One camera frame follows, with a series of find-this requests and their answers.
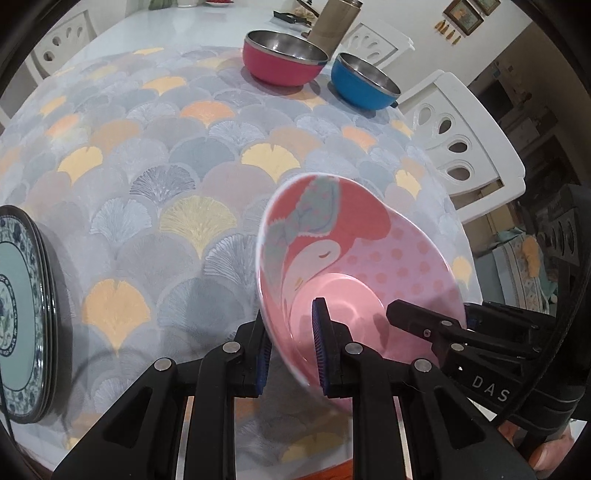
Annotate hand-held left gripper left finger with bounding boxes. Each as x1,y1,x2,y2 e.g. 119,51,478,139
53,318,273,480

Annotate hanging yellow ornaments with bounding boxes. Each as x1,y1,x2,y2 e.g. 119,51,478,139
436,21,462,45

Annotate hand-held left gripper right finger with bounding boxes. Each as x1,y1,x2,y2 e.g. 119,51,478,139
311,298,536,480

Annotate blue steel bowl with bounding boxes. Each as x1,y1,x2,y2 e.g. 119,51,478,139
331,52,402,110

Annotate red steel bowl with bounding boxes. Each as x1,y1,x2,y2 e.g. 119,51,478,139
242,30,328,87

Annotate black tongs on table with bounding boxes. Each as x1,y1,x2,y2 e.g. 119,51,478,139
274,8,319,26

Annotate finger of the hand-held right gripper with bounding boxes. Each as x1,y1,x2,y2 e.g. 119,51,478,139
387,300,467,358
465,302,541,352

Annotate white dining chair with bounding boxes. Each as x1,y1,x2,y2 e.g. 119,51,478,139
339,22,414,61
394,69,527,210
25,9,100,84

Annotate fan pattern tablecloth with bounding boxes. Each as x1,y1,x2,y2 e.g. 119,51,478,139
0,46,474,467

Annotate large blue floral plate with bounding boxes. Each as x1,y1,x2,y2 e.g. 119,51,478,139
0,205,61,423

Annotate pink cartoon bowl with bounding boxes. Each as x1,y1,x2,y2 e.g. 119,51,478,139
255,172,468,413

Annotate person's right hand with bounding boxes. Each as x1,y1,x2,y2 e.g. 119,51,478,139
498,418,580,472

